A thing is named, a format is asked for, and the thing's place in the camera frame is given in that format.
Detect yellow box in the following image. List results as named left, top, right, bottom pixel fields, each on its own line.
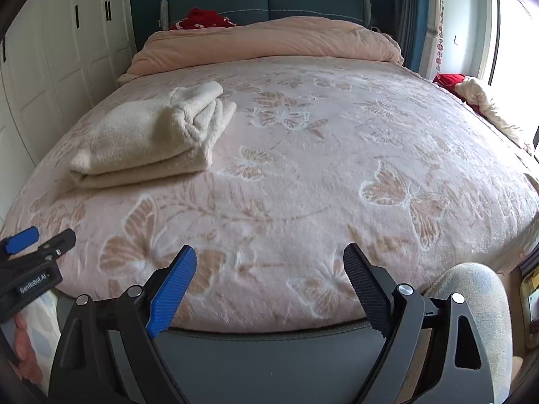
left=520, top=271, right=539, bottom=325

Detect grey curtain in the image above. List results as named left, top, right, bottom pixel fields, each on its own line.
left=391, top=0, right=430, bottom=78

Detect red cloth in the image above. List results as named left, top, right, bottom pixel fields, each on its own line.
left=169, top=7, right=236, bottom=30

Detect crumpled cream blanket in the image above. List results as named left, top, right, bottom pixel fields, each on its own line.
left=455, top=76, right=533, bottom=154

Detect pink duvet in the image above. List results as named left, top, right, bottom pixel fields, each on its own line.
left=117, top=16, right=405, bottom=85

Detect cream knit sweater black hearts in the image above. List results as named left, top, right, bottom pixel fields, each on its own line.
left=68, top=81, right=237, bottom=189

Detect pink butterfly blanket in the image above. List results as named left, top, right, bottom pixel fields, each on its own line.
left=0, top=55, right=539, bottom=333

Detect person's left hand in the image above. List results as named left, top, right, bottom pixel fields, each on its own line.
left=12, top=313, right=45, bottom=381

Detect red cushion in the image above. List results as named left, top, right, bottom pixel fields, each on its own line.
left=433, top=73, right=481, bottom=112

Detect person's right leg patterned pants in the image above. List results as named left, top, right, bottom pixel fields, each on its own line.
left=423, top=262, right=516, bottom=404

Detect teal upholstered headboard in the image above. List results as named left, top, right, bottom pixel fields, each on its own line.
left=159, top=0, right=372, bottom=30

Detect bright window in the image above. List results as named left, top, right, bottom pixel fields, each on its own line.
left=490, top=0, right=539, bottom=144

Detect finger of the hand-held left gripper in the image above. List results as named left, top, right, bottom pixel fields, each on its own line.
left=0, top=226, right=40, bottom=257
left=36, top=228, right=77, bottom=267

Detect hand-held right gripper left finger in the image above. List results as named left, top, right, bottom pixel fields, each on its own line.
left=48, top=245, right=198, bottom=404

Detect hanging bead string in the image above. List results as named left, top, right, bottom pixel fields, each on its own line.
left=434, top=0, right=446, bottom=76

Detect white wardrobe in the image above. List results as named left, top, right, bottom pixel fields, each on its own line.
left=0, top=0, right=137, bottom=203

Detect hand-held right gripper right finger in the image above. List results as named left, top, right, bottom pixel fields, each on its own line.
left=343, top=243, right=493, bottom=404

